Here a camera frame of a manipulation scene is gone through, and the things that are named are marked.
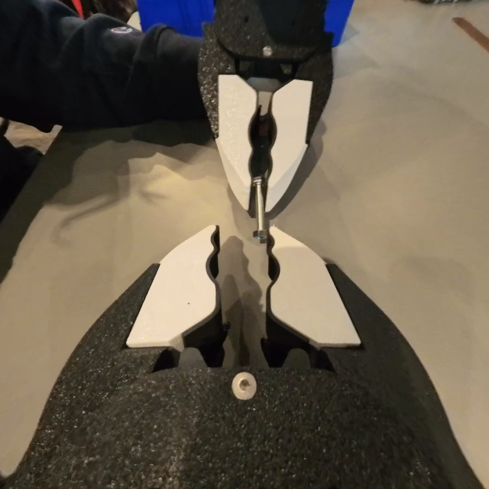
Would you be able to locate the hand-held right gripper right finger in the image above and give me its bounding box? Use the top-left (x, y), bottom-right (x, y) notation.
top-left (268, 226), bottom-right (362, 350)

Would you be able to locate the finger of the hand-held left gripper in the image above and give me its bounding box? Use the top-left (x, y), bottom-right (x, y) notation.
top-left (264, 79), bottom-right (314, 212)
top-left (216, 74), bottom-right (260, 211)

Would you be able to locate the blue plastic bin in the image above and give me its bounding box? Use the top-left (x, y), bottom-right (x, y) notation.
top-left (137, 0), bottom-right (355, 48)

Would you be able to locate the silver metal bolt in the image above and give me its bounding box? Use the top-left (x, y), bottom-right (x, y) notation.
top-left (251, 183), bottom-right (269, 244)

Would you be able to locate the person's left forearm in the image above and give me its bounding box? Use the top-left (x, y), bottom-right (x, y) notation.
top-left (46, 13), bottom-right (209, 134)

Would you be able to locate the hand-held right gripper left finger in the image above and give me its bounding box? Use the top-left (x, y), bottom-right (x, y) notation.
top-left (126, 225), bottom-right (223, 358)

